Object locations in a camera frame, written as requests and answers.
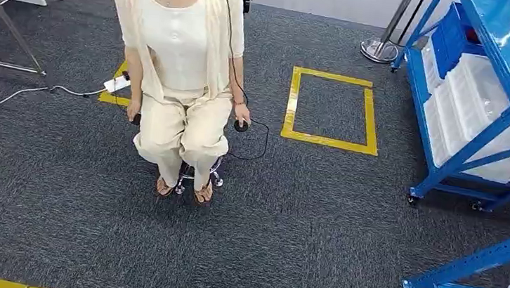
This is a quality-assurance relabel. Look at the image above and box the white power cable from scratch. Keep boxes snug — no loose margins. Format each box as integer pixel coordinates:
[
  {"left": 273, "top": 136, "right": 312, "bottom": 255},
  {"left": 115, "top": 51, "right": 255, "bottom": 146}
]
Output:
[{"left": 0, "top": 77, "right": 107, "bottom": 143}]

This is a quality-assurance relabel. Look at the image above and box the person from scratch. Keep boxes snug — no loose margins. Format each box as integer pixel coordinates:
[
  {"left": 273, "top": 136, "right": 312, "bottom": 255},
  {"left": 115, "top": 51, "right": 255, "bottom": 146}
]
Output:
[{"left": 91, "top": 0, "right": 264, "bottom": 209}]

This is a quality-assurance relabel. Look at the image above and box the chrome stanchion post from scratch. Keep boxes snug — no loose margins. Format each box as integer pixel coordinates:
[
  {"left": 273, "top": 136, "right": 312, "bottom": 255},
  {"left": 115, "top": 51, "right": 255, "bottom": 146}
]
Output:
[{"left": 360, "top": 0, "right": 429, "bottom": 68}]

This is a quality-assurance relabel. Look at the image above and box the white power strip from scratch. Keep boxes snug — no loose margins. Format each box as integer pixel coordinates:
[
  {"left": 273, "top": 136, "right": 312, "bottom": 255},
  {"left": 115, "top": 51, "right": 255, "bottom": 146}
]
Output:
[{"left": 102, "top": 69, "right": 133, "bottom": 96}]

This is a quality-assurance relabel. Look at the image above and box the black controller cable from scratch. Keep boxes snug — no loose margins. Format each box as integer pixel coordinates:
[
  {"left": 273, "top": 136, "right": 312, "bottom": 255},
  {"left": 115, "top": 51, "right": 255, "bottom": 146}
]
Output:
[{"left": 203, "top": 0, "right": 283, "bottom": 164}]

